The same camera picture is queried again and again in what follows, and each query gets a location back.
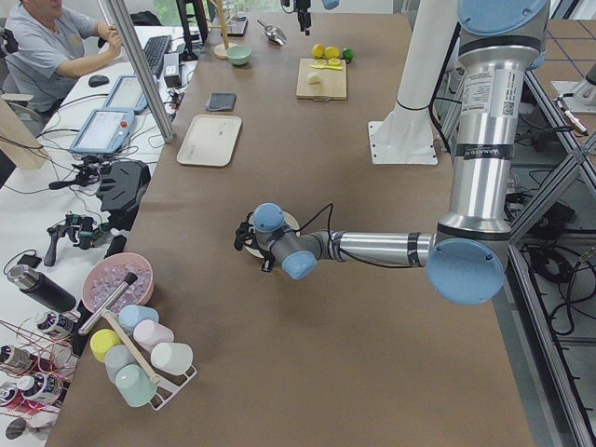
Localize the yellow plastic knife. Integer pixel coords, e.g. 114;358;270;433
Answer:
309;64;344;71

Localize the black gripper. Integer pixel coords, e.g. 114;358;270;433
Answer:
251;232;276;272
293;0;311;35

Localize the mint green bowl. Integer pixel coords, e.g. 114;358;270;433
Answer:
226;45;252;66

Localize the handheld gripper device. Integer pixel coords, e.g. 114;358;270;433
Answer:
44;213;113;266

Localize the metal tongs handle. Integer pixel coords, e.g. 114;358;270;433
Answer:
77;272;138;336

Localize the blue cup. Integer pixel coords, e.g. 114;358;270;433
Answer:
118;305;159;334

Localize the beige rabbit tray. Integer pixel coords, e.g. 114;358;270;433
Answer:
176;115;242;168

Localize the black gripper camera mount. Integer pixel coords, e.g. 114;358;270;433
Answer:
234;211;257;251

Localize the beige round plate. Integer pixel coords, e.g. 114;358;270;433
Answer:
243;210;301;260

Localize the mint cup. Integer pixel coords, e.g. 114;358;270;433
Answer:
115;364;157;408

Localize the yellow cup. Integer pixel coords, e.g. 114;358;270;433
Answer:
89;329;122;363

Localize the grey folded cloth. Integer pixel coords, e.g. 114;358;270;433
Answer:
205;92;237;112

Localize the black thermos bottle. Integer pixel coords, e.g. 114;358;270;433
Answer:
6;264;76;313

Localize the wooden cutting board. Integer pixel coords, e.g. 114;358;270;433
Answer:
296;58;347;101

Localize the whole lemon near lime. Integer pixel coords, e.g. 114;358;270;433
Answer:
324;46;342;60

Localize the teach pendant tablet far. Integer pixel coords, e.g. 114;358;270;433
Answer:
103;75;148;115

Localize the grey cup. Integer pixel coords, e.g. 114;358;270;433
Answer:
104;345;137;384

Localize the teach pendant tablet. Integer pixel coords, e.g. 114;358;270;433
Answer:
69;107;135;155
103;75;148;115

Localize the wooden cup tree stand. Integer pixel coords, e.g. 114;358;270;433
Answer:
208;0;236;60

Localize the white pedestal column base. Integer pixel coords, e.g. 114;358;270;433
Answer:
369;0;457;165

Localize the pink bowl with ice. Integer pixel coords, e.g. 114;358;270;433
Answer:
82;252;154;313

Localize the teach pendant tablet near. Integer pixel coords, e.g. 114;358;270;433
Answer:
69;107;135;155

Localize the aluminium frame post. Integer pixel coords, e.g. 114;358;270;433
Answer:
97;0;174;143

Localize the seated person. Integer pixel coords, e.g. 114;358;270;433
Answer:
6;1;123;116

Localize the metal scoop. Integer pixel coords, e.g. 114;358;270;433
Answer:
256;19;287;46

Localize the black keyboard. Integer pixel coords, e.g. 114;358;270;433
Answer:
143;35;171;77

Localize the white cup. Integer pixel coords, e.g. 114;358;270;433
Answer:
151;342;194;375

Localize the pink cup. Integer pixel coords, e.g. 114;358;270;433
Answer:
133;319;174;353

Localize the green lime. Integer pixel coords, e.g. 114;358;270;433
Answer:
342;47;355;63

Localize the black computer mouse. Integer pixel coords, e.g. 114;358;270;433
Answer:
88;74;110;88

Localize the white cup rack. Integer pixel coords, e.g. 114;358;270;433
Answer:
101;309;198;412

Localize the whole lemon far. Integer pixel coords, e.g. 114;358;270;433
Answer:
311;44;326;59

